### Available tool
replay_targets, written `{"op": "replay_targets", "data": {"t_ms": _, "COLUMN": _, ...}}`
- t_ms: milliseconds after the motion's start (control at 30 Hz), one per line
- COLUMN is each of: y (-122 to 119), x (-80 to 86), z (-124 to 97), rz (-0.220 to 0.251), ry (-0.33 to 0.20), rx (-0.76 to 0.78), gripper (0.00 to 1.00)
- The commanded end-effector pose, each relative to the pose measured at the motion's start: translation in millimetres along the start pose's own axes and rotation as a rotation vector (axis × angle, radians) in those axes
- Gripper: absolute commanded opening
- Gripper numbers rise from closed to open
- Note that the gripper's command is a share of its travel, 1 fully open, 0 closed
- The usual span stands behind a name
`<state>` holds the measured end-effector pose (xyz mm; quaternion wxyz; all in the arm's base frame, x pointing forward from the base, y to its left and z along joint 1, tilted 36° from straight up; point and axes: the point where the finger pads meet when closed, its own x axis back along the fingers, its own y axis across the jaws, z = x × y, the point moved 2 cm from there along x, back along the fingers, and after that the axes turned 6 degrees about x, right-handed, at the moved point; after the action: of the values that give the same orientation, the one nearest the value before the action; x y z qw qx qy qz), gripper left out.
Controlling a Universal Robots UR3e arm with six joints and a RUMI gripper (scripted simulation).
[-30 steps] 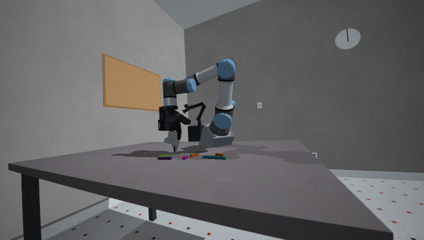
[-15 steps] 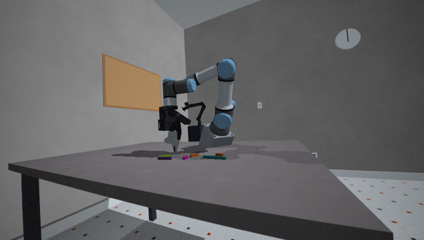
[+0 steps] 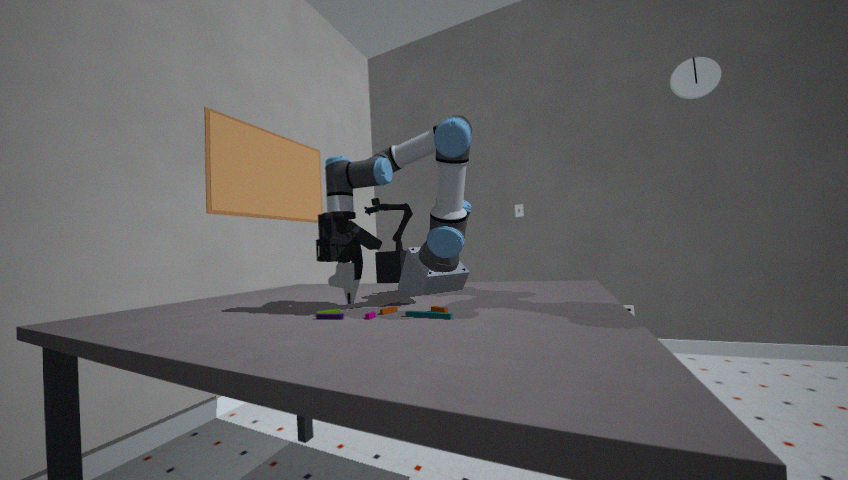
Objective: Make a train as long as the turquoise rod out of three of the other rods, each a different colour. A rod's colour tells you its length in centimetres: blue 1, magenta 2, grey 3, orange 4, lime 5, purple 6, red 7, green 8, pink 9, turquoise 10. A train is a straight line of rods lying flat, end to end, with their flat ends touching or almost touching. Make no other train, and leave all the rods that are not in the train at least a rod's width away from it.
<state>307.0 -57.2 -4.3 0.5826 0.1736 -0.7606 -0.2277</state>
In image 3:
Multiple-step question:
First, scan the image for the turquoise rod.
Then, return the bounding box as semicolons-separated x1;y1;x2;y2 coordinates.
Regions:
405;311;453;319

